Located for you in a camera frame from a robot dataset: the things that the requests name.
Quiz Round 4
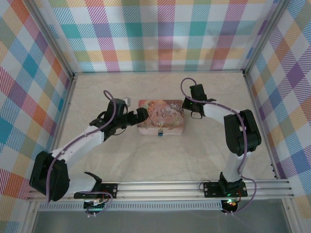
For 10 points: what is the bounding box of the pink illustrated tin box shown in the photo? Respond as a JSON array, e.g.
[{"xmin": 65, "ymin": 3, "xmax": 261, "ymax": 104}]
[{"xmin": 137, "ymin": 99, "xmax": 187, "ymax": 136}]

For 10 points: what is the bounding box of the small controller board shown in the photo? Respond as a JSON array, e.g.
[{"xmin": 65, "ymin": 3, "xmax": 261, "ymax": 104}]
[
  {"xmin": 84, "ymin": 198, "xmax": 108, "ymax": 213},
  {"xmin": 222, "ymin": 199, "xmax": 238, "ymax": 213}
]

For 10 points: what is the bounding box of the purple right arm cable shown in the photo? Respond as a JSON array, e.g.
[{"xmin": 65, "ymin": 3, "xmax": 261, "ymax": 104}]
[{"xmin": 180, "ymin": 77, "xmax": 258, "ymax": 215}]

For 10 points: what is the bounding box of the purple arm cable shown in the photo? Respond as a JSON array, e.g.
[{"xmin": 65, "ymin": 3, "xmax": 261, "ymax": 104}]
[
  {"xmin": 45, "ymin": 89, "xmax": 122, "ymax": 217},
  {"xmin": 180, "ymin": 77, "xmax": 258, "ymax": 215}
]

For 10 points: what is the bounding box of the aluminium frame crossbar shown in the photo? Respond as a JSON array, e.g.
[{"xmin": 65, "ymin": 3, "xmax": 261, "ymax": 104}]
[{"xmin": 72, "ymin": 68, "xmax": 246, "ymax": 75}]

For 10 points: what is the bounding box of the aluminium frame side rail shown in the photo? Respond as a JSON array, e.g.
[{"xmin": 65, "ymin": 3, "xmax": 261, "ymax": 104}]
[
  {"xmin": 42, "ymin": 74, "xmax": 78, "ymax": 182},
  {"xmin": 242, "ymin": 70, "xmax": 280, "ymax": 180}
]

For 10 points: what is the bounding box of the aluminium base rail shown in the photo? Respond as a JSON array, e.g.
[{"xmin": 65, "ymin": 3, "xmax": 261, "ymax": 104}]
[{"xmin": 25, "ymin": 179, "xmax": 295, "ymax": 202}]

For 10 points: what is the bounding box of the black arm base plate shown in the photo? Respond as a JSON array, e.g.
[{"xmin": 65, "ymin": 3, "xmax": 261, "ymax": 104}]
[
  {"xmin": 73, "ymin": 183, "xmax": 119, "ymax": 199},
  {"xmin": 203, "ymin": 181, "xmax": 248, "ymax": 198}
]

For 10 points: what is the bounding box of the white slotted cable duct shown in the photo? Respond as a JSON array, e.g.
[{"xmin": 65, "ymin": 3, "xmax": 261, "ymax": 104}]
[{"xmin": 38, "ymin": 202, "xmax": 223, "ymax": 212}]

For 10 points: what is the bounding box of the aluminium frame post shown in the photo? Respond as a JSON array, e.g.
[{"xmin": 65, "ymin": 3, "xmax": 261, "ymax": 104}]
[
  {"xmin": 242, "ymin": 0, "xmax": 290, "ymax": 76},
  {"xmin": 28, "ymin": 0, "xmax": 76, "ymax": 76}
]

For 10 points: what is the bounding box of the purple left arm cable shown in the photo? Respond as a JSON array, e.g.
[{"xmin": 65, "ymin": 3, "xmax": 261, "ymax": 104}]
[{"xmin": 45, "ymin": 89, "xmax": 122, "ymax": 217}]

